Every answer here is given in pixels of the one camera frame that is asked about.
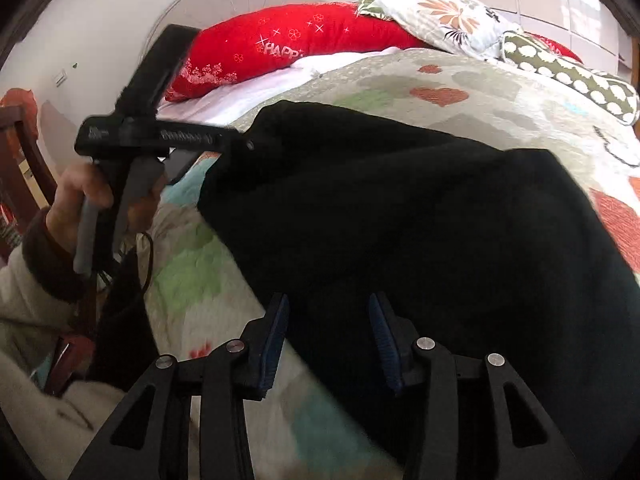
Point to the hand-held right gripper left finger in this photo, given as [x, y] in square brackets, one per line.
[272, 347]

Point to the person's left hand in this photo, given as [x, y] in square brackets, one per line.
[75, 195]

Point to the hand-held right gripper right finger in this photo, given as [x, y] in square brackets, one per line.
[387, 347]

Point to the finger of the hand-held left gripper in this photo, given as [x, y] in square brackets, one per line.
[192, 166]
[240, 144]

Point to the red embroidered pillow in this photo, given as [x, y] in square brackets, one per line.
[280, 45]
[557, 47]

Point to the green white-spotted bolster pillow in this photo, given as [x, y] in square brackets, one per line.
[575, 75]

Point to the cream fleece jacket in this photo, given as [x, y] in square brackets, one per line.
[50, 425]

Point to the pale rounded headboard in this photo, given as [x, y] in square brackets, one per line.
[240, 0]

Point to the person's left forearm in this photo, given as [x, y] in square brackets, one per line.
[45, 270]

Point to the white wall outlet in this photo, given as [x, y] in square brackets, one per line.
[60, 78]

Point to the white floral pillow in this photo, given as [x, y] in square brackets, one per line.
[440, 15]

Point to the dark wooden chair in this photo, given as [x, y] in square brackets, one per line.
[25, 160]

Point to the black pants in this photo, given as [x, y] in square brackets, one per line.
[400, 210]

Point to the heart patterned quilt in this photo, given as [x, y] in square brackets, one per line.
[500, 110]

